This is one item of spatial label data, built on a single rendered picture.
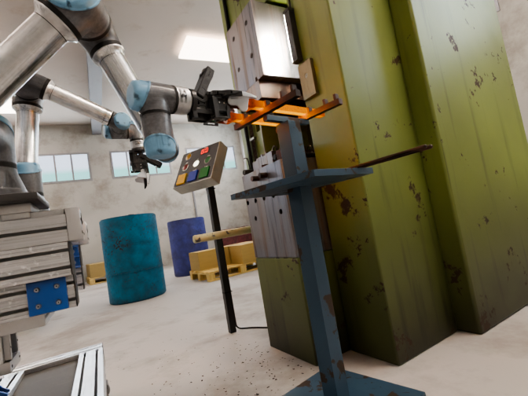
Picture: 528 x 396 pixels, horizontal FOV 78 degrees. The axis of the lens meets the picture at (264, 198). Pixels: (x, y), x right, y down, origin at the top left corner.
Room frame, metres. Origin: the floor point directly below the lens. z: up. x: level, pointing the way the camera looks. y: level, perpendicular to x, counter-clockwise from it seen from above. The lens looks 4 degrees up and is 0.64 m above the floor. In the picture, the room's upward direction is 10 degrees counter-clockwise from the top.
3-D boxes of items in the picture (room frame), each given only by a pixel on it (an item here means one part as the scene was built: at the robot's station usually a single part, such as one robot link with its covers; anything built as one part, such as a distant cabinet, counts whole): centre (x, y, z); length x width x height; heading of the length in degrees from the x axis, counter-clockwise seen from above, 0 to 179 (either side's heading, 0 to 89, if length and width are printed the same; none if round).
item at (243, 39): (1.77, -0.22, 1.56); 0.42 x 0.39 x 0.40; 122
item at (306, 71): (1.49, -0.30, 1.27); 0.09 x 0.02 x 0.17; 32
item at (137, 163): (1.69, 0.62, 1.07); 0.09 x 0.08 x 0.12; 117
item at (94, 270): (7.31, 3.49, 0.20); 1.22 x 0.85 x 0.41; 118
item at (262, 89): (1.80, -0.20, 1.32); 0.42 x 0.20 x 0.10; 122
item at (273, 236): (1.76, -0.24, 0.69); 0.56 x 0.38 x 0.45; 122
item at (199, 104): (0.92, 0.12, 1.00); 0.12 x 0.08 x 0.09; 131
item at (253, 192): (1.13, -0.13, 0.75); 0.40 x 0.30 x 0.02; 41
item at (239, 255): (4.98, 0.65, 0.20); 1.09 x 0.75 x 0.39; 126
